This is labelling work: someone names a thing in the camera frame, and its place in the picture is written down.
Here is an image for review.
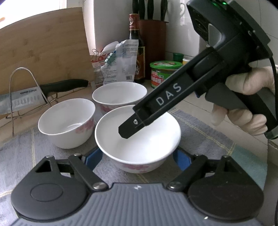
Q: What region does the kitchen cleaver black handle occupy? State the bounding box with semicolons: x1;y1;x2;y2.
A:
1;79;89;115

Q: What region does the grey checked towel mat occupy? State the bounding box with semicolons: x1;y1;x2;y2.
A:
0;108;269;196

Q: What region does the right gloved hand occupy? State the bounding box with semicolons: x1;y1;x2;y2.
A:
205;66;277;139

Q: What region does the green lid sauce jar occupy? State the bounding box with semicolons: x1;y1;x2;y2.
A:
150;61;182;88

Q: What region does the metal wire rack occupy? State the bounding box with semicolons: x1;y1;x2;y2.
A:
5;67;59;138

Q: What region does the dark soy sauce bottle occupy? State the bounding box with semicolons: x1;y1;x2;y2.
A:
128;13;146;84

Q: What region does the white floral bowl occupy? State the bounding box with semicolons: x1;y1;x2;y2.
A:
95;105;181;173
92;82;148;114
38;98;96;149

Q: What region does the black cable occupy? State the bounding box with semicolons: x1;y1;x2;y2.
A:
269;55;278;226

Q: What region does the white plastic food bag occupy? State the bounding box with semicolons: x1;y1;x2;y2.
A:
91;39;138;88

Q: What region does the brown knife block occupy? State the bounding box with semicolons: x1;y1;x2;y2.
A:
132;1;168;80

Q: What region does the bamboo cutting board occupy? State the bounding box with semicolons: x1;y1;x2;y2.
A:
1;7;95;94

